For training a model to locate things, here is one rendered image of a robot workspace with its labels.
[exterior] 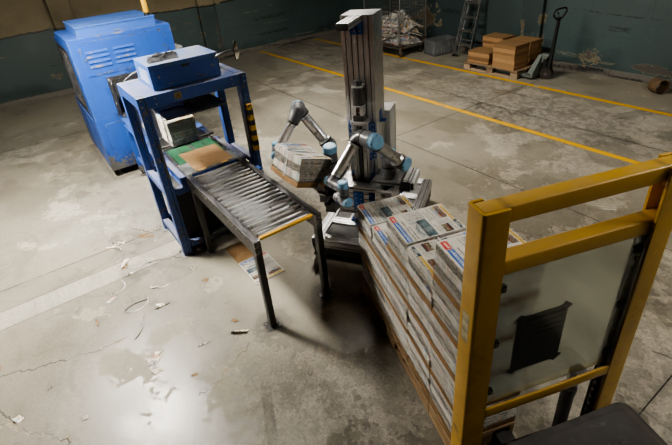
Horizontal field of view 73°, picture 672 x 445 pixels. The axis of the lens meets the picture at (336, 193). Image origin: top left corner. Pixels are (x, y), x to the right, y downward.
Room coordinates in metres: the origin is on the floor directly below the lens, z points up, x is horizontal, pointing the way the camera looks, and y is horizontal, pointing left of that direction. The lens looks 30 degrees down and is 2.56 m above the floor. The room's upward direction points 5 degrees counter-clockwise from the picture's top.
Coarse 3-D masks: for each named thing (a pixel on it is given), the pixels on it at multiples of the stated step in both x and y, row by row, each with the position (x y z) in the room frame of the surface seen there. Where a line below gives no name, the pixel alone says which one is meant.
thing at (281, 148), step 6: (276, 144) 3.22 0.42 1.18; (282, 144) 3.22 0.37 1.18; (288, 144) 3.25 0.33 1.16; (294, 144) 3.29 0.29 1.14; (300, 144) 3.32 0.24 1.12; (306, 144) 3.37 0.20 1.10; (276, 150) 3.21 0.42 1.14; (282, 150) 3.13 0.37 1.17; (294, 150) 3.14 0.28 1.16; (312, 150) 3.25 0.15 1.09; (276, 156) 3.19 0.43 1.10; (282, 156) 3.12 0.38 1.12; (276, 162) 3.16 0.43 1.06; (282, 162) 3.10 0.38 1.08; (282, 168) 3.09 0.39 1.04
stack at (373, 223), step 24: (360, 216) 2.74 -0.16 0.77; (384, 216) 2.62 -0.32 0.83; (360, 240) 2.76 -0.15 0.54; (384, 240) 2.34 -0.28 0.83; (384, 264) 2.31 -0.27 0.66; (384, 288) 2.34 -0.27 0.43; (408, 288) 1.96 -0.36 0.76; (384, 312) 2.34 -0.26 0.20; (408, 312) 1.97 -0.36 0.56; (408, 336) 1.96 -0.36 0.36
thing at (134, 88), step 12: (228, 72) 4.10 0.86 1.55; (132, 84) 4.00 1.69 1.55; (144, 84) 3.97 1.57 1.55; (192, 84) 3.80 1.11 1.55; (204, 84) 3.82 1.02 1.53; (216, 84) 3.88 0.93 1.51; (228, 84) 3.94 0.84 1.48; (132, 96) 3.62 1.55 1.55; (156, 96) 3.60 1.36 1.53; (168, 96) 3.65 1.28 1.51; (180, 96) 3.70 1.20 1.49; (192, 96) 3.75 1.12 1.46
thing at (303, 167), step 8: (296, 160) 2.97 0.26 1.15; (304, 160) 2.94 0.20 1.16; (312, 160) 2.98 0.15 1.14; (320, 160) 3.02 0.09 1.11; (328, 160) 3.06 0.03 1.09; (288, 168) 3.03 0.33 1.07; (296, 168) 2.94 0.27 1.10; (304, 168) 2.92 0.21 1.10; (312, 168) 2.96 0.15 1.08; (320, 168) 3.00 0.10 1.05; (328, 168) 3.04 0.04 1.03; (288, 176) 2.99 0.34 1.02; (296, 176) 2.92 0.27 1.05; (304, 176) 2.92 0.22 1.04; (312, 176) 2.96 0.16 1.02; (320, 176) 2.99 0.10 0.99
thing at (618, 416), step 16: (592, 416) 1.09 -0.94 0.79; (608, 416) 1.07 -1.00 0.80; (624, 416) 1.07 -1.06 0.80; (640, 416) 1.07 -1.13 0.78; (544, 432) 1.04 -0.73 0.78; (560, 432) 1.03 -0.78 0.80; (576, 432) 1.02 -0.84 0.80; (592, 432) 1.02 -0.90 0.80; (608, 432) 1.01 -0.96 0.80; (624, 432) 1.00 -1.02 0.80; (640, 432) 1.00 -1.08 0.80
